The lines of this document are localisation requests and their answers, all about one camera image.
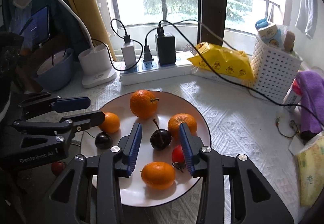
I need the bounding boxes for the purple cloth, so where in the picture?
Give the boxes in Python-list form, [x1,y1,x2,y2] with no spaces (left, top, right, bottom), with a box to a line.
[296,70,323,134]

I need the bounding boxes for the tissue pack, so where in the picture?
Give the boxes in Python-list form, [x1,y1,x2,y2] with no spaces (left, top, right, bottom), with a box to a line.
[296,136,323,207]

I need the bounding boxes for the monitor screen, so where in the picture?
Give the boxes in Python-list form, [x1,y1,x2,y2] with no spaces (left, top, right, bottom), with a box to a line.
[9,5,49,50]

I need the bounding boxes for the white perforated basket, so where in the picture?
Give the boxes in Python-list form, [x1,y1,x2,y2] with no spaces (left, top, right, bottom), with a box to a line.
[250,36,302,103]

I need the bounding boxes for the blue bowl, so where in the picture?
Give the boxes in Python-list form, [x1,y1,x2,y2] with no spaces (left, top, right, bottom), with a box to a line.
[31,48,75,91]

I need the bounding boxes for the large orange with stem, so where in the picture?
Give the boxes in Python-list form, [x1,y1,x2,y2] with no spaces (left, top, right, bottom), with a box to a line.
[130,90,159,120]

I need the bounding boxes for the hanging white shirt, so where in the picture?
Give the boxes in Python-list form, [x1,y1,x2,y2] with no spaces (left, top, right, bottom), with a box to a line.
[295,0,318,40]

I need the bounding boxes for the black plug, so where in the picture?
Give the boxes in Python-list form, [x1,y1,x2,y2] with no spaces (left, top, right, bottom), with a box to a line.
[143,45,153,63]

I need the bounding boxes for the white desk lamp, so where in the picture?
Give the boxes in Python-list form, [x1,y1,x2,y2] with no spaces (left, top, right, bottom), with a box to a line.
[12,0,118,89]

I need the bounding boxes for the black charger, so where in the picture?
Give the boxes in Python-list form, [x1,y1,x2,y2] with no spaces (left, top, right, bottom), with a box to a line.
[155,32,176,66]

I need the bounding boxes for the pink inner bowl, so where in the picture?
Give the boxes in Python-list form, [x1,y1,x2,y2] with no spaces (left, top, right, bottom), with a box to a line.
[36,50,67,75]

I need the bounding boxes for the black cable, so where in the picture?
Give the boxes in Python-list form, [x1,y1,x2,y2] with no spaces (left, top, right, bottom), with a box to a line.
[158,20,324,128]

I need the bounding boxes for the yellow curtain left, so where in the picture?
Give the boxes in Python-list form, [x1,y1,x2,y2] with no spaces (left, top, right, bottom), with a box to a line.
[68,0,117,61]

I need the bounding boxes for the small orange mandarin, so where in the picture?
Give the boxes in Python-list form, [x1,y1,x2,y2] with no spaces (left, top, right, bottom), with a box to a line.
[98,112,120,134]

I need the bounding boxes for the white textured tablecloth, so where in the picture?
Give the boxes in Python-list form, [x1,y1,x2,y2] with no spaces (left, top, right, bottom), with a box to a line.
[25,61,324,224]

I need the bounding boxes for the red cherry tomato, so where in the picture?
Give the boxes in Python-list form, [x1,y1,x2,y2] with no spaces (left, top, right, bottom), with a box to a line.
[50,161,66,176]
[171,144,186,172]

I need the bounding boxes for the white plate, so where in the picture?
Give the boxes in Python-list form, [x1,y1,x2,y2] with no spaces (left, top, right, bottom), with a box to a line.
[80,90,212,208]

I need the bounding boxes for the white charger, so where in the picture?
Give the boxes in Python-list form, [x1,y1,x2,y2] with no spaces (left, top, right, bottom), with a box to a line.
[121,41,137,69]

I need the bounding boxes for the dark cherry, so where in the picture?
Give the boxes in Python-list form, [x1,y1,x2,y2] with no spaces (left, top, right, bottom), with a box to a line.
[150,118,172,151]
[85,131,113,150]

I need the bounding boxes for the white power strip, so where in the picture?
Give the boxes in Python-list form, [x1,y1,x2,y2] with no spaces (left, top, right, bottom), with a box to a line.
[120,57,193,86]

